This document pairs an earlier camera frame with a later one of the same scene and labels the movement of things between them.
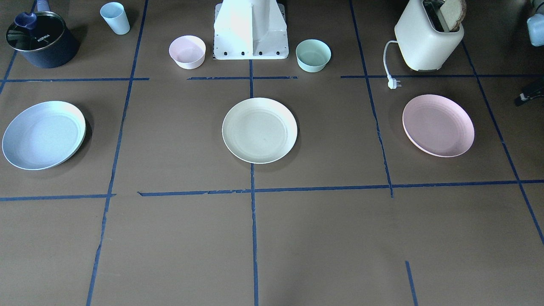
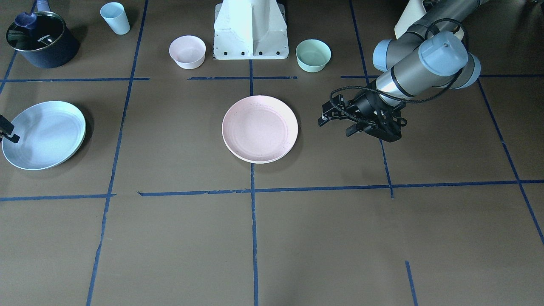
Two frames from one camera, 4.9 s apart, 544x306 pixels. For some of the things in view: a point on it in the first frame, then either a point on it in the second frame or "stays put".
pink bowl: x=188 y=52 stays put
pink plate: x=437 y=126 → x=259 y=129
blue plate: x=43 y=134 stays put
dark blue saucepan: x=50 y=44 stays put
